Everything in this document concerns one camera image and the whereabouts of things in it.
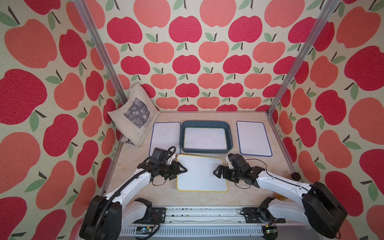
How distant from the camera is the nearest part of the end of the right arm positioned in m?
0.63

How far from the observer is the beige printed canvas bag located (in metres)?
1.01

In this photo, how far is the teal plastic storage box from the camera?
0.99 metres

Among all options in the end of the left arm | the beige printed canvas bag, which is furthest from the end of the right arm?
the beige printed canvas bag
